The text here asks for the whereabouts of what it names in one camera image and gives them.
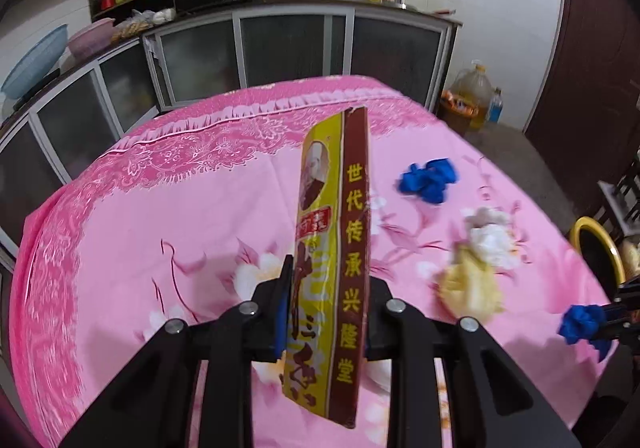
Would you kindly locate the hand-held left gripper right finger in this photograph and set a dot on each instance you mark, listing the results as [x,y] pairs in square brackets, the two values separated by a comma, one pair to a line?
[380,328]

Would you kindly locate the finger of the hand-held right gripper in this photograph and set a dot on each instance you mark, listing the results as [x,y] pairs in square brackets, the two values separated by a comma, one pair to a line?
[622,314]
[607,345]

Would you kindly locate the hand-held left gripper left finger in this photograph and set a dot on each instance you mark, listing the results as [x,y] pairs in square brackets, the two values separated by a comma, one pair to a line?
[282,323]

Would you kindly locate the blue glove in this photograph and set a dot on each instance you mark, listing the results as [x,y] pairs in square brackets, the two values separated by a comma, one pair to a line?
[427,180]
[580,323]

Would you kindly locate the yellow rimmed black bin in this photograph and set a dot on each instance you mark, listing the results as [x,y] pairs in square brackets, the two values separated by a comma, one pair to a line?
[592,253]

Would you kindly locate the yellow brown carton box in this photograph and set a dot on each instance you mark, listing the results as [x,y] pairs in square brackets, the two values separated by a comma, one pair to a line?
[345,228]

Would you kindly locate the crumpled yellow paper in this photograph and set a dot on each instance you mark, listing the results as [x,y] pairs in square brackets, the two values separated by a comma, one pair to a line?
[470,290]

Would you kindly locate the dark wooden chair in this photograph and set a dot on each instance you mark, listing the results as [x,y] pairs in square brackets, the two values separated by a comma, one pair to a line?
[622,198]

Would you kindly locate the pink floral tablecloth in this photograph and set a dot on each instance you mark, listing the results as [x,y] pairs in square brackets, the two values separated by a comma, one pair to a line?
[150,208]

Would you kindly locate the orange bucket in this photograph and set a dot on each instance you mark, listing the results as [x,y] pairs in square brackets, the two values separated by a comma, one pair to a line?
[456,110]

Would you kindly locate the brown wooden door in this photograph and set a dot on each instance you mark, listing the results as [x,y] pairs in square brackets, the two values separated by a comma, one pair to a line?
[585,78]

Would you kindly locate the blue water bottle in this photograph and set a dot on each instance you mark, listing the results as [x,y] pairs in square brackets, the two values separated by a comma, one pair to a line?
[494,109]

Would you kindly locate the large cooking oil bottle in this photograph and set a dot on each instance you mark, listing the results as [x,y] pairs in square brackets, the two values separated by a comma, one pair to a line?
[475,93]

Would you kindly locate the glass door kitchen cabinets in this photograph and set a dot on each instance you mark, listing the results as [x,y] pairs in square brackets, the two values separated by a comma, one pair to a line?
[290,43]

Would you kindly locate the small white bag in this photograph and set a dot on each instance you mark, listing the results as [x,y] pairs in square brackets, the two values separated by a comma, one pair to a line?
[164,16]

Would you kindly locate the plastic bag of food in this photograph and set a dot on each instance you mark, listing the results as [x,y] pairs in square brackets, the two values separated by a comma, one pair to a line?
[132,25]

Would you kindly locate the pink plastic basin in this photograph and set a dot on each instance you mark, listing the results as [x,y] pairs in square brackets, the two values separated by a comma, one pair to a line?
[92,38]

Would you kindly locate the blue plastic basket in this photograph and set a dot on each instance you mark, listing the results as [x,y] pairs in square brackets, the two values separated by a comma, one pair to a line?
[35,68]

